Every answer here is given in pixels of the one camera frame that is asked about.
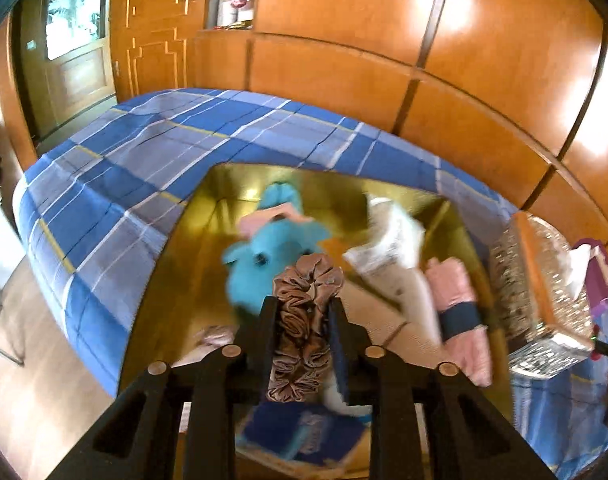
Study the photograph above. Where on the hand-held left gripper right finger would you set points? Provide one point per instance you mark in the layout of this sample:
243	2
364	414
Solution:
341	360

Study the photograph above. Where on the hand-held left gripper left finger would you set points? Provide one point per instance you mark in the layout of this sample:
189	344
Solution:
261	350

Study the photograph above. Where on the brown scrunchie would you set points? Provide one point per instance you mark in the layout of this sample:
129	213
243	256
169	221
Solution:
301	310

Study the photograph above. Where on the small tissue packet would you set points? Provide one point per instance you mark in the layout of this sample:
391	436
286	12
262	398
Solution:
294	430

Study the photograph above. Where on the teal plush toy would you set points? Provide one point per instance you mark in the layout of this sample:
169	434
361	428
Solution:
274	255

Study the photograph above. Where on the gold box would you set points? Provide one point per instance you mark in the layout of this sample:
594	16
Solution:
208	240

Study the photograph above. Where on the pale towel with band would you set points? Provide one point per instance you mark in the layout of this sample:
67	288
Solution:
459	285

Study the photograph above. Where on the pale pink frilly cloth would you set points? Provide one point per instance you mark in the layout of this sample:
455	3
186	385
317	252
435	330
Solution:
213	336

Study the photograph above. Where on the white tissue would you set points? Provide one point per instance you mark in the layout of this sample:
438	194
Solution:
579	267

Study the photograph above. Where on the ornate metallic tissue box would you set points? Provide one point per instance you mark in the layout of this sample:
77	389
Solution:
534	285

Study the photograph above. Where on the wooden door with glass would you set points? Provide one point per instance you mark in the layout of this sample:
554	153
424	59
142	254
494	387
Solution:
78	70

